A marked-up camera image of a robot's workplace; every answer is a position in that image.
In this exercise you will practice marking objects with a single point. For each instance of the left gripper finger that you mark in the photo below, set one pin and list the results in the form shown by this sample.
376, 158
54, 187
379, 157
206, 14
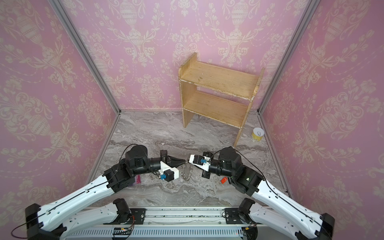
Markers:
173, 160
175, 164

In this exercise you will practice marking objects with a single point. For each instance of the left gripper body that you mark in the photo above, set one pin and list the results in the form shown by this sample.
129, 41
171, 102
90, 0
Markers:
164, 155

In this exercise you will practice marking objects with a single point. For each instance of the metal key ring plate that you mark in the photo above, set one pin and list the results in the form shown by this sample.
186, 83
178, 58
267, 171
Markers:
186, 171

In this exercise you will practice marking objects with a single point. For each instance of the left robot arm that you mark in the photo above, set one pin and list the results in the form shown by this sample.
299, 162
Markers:
61, 218

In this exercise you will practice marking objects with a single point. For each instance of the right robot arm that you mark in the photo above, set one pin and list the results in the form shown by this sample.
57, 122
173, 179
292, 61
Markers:
265, 204

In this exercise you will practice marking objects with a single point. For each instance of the red capped key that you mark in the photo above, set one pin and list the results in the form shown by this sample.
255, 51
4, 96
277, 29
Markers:
224, 180

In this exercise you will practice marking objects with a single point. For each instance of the pink snack packet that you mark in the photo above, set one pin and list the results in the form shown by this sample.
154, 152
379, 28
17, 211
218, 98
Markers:
138, 179

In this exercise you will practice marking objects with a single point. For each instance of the wooden two-tier shelf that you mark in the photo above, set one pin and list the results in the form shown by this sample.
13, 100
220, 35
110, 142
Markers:
217, 93

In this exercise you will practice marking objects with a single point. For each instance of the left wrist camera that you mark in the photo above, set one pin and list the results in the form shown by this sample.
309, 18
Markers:
168, 173

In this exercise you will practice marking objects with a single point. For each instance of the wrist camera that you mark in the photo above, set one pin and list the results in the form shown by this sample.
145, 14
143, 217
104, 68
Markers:
168, 173
197, 161

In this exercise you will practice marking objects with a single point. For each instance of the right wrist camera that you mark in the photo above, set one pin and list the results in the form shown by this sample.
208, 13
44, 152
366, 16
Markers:
197, 161

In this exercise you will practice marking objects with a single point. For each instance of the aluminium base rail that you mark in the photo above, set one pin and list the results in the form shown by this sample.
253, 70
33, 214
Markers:
201, 223

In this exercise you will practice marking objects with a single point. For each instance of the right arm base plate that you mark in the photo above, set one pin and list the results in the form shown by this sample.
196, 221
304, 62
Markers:
232, 216

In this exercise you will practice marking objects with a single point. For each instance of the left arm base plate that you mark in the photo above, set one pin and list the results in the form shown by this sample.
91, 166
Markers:
136, 216

